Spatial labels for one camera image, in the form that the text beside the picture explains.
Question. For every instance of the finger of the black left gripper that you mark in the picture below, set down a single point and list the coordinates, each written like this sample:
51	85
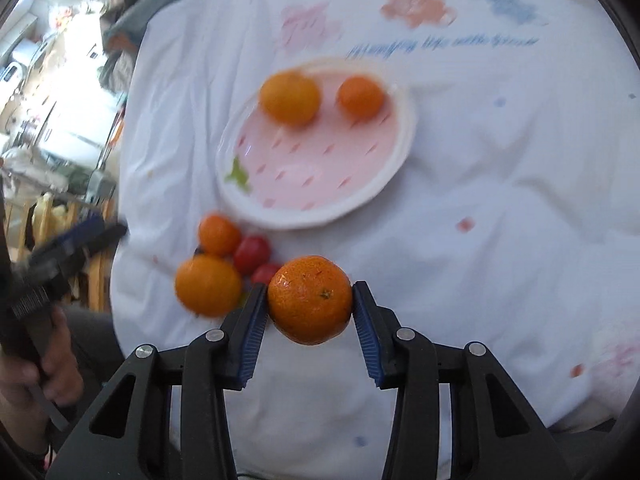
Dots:
79	233
70	257

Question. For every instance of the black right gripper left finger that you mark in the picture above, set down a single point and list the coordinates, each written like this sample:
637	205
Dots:
162	415

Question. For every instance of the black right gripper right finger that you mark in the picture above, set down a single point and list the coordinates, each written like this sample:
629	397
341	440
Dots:
495	432

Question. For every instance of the small mandarin top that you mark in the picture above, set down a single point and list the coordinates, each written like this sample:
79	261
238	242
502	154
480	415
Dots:
218	236

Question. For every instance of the small mandarin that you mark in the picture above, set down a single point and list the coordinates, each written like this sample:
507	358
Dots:
310	300
218	236
360	97

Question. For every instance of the large orange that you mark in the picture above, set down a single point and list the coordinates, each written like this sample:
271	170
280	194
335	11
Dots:
208	286
291	98

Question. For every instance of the red plum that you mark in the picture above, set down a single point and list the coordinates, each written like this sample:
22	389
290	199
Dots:
265	273
252	252

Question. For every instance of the person left hand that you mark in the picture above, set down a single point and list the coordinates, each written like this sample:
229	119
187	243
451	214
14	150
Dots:
21	416

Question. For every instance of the wooden drying rack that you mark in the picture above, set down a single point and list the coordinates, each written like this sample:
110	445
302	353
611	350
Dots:
34	225

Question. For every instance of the white cartoon bed sheet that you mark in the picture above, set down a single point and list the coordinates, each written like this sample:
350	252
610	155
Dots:
514	221

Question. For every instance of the pink strawberry pattern bowl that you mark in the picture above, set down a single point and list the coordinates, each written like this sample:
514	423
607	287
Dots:
279	178

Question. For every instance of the pile of clothes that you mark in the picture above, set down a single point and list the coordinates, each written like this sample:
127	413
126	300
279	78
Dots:
123	24

